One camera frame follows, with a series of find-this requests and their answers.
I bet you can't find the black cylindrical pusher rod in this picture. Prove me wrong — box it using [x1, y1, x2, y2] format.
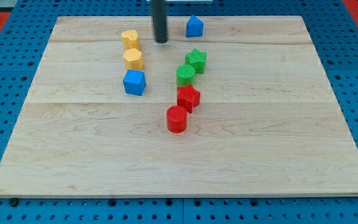
[151, 0, 168, 44]

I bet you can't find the blue triangle block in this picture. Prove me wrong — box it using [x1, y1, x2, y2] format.
[186, 15, 204, 37]

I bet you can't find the yellow heart block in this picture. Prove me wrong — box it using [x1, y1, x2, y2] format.
[121, 30, 140, 50]

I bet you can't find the yellow hexagon block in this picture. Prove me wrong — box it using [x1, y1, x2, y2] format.
[123, 49, 144, 70]

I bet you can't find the green star block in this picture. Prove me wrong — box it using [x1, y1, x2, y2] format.
[185, 48, 207, 74]

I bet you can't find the green cylinder block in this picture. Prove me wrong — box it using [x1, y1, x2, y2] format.
[176, 64, 195, 86]

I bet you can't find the blue cube block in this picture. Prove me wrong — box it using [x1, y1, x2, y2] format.
[123, 70, 146, 96]

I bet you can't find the red star block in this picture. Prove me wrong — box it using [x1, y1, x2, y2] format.
[177, 84, 201, 113]

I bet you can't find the red cylinder block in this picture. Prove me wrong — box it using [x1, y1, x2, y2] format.
[166, 105, 188, 133]

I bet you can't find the wooden board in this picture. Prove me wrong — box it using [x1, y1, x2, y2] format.
[0, 16, 358, 198]

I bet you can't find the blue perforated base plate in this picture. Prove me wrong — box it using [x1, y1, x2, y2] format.
[0, 1, 358, 223]

